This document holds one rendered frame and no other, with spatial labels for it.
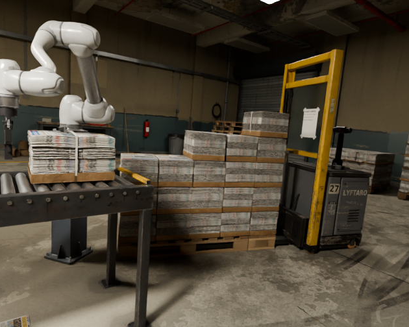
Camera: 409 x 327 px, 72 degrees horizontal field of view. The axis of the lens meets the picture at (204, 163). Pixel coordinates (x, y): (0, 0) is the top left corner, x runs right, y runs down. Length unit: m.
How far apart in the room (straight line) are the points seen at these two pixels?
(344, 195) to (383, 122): 5.56
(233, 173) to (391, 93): 6.47
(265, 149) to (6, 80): 1.93
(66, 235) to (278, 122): 1.99
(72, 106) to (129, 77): 7.08
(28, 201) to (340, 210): 2.58
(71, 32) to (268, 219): 2.14
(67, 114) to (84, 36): 0.66
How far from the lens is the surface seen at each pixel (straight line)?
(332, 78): 2.74
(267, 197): 2.69
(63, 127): 2.33
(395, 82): 8.50
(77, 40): 1.92
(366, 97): 8.69
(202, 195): 2.41
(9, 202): 1.32
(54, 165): 1.49
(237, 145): 2.46
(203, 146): 2.35
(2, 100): 1.55
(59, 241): 2.54
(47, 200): 1.33
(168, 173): 2.30
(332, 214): 2.99
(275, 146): 2.64
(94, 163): 1.52
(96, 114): 2.24
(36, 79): 1.48
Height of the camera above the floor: 1.13
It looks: 8 degrees down
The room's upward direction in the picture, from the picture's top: 4 degrees clockwise
